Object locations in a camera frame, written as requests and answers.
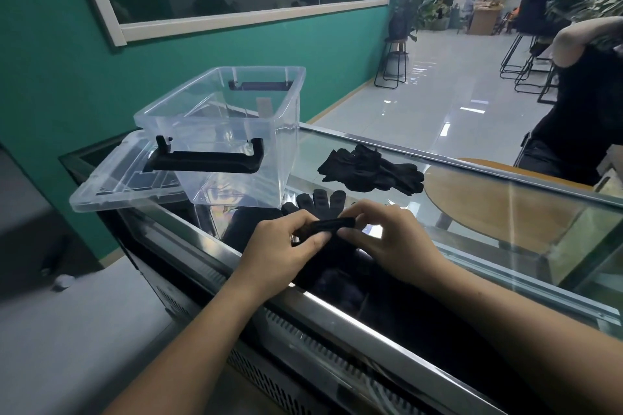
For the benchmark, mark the person's right hand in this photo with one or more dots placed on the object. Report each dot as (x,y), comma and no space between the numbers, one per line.
(399,249)

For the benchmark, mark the person's left hand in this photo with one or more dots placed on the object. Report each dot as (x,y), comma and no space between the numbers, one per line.
(272,259)

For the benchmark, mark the clear plastic box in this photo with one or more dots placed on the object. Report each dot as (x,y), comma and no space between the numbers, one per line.
(219,113)

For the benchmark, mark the clear plastic lid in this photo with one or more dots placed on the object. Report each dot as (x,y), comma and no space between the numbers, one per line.
(112,186)

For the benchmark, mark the person's left forearm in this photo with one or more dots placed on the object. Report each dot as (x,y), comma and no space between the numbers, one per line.
(194,361)

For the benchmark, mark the person's right forearm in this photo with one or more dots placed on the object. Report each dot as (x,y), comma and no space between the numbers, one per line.
(535,332)

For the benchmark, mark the glass display case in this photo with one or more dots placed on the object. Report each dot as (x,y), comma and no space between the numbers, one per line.
(413,322)

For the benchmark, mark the round wooden table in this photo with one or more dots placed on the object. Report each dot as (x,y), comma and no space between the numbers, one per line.
(486,205)

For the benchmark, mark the black chair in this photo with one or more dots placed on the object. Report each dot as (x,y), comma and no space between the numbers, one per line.
(523,147)

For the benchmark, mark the white round pot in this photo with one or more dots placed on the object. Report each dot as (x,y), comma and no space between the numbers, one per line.
(395,64)

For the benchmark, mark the black metal plant stand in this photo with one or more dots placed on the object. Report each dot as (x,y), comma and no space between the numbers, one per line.
(396,41)

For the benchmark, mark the small white round object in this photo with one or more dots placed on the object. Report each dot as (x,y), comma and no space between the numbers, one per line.
(64,282)

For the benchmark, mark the black bar stool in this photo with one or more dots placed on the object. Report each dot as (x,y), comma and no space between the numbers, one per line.
(528,67)
(512,55)

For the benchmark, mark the small potted plant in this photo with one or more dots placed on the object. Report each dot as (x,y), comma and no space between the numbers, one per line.
(438,16)

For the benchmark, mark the wooden desk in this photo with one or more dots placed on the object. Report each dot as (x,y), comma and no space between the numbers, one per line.
(484,21)

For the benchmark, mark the large leafy green plant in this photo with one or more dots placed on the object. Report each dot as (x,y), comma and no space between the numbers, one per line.
(608,3)

